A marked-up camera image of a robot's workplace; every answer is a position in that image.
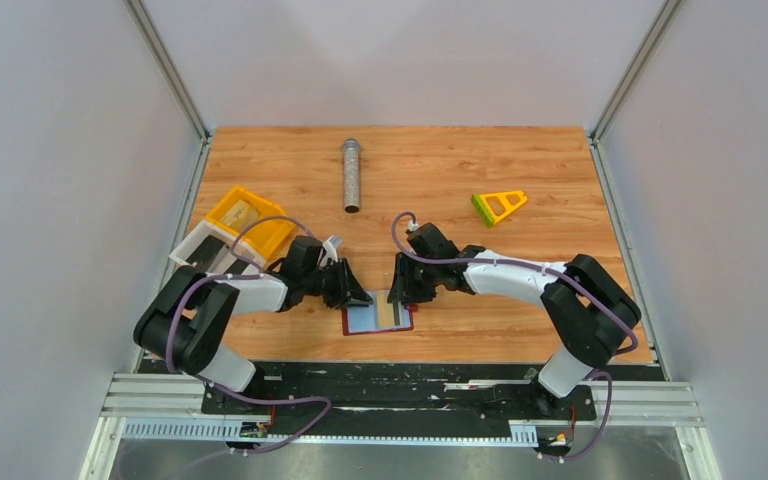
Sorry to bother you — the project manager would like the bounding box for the red leather card holder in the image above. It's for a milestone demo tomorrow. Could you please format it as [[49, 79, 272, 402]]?
[[342, 290, 418, 336]]

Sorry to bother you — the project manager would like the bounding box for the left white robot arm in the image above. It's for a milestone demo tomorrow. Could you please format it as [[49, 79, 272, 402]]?
[[133, 235, 374, 392]]

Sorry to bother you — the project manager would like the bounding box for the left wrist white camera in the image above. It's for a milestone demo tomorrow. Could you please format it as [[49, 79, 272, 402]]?
[[319, 235, 343, 268]]

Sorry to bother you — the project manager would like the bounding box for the black VIP credit card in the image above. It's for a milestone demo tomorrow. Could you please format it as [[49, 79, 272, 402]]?
[[187, 236, 226, 271]]

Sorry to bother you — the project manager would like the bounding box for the slotted white cable duct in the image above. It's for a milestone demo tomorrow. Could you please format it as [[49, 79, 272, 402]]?
[[122, 418, 539, 448]]

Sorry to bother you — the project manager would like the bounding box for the yellow green triangular bracket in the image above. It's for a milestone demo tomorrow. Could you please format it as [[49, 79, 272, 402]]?
[[471, 190, 528, 228]]

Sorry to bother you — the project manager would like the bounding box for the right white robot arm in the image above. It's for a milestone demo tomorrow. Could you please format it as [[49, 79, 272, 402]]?
[[388, 212, 642, 398]]

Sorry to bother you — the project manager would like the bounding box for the yellow plastic bin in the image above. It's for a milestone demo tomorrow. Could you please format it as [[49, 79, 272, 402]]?
[[205, 186, 296, 260]]

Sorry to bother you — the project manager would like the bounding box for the white plastic bin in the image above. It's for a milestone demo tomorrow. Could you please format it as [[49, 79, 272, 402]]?
[[169, 220, 266, 274]]

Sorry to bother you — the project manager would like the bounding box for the gold VIP card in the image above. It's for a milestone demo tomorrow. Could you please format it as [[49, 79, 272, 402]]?
[[375, 301, 413, 331], [220, 200, 259, 232]]

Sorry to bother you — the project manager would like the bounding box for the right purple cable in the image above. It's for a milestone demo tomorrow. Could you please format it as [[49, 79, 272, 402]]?
[[391, 211, 640, 464]]

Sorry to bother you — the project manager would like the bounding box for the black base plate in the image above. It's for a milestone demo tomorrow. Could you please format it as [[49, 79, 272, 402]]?
[[185, 359, 599, 440]]

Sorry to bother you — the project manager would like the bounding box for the grey metal tube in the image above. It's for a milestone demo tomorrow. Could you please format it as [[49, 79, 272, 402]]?
[[342, 138, 361, 213]]

